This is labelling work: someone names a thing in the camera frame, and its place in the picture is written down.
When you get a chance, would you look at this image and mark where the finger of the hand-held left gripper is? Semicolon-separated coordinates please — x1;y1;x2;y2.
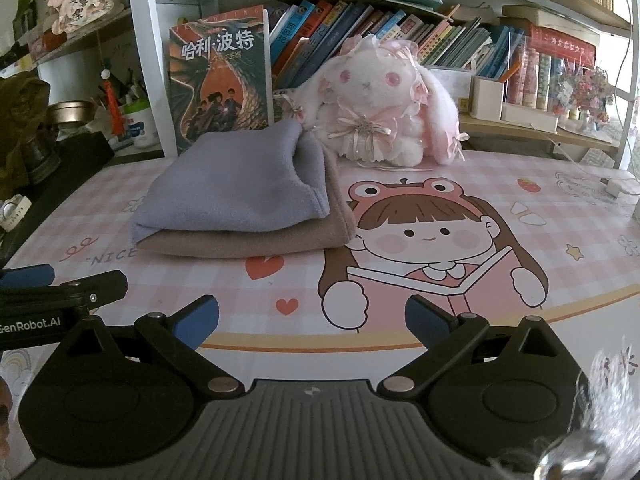
0;264;56;289
0;270;129;311

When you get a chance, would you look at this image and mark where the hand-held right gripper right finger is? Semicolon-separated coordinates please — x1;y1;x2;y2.
376;294;568;398

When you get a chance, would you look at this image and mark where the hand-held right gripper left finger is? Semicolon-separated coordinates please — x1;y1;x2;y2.
55;294;246;401

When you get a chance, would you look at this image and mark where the blue and beige knit sweater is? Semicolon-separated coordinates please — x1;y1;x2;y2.
129;119;357;258

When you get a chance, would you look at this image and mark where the white smartwatch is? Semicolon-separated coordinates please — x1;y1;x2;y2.
0;195;32;233

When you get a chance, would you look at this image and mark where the pink checkered cartoon desk mat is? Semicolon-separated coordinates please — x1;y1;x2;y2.
0;147;640;461

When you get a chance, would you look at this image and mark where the dark round jar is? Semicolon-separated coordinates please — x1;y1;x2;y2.
25;132;62;184

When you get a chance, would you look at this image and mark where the white pen cup green rim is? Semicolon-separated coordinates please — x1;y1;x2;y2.
122;100;160;148

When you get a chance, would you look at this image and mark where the round metal tin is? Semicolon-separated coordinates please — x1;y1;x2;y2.
47;101;98;133

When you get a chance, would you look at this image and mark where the red tassel charm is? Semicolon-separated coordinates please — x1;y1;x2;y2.
100;70;124;136

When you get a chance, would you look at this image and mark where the white and pink bunny plush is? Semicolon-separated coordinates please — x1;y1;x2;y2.
282;35;471;167

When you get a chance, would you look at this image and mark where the white desk shelf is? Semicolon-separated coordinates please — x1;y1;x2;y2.
30;0;640;171

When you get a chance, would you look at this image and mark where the white storage box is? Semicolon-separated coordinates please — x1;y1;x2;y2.
470;75;506;121

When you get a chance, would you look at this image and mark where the white charger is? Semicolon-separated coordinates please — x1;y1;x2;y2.
605;177;634;201

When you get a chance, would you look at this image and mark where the dragon cover book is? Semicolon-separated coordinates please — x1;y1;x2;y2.
169;5;275;157

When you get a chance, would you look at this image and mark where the row of pastel book spines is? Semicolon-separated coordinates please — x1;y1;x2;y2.
505;25;601;116

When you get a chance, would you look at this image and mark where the pink flower ornament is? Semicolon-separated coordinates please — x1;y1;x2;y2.
560;65;617;127

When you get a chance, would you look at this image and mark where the row of leaning books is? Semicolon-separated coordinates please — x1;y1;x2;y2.
267;0;526;91

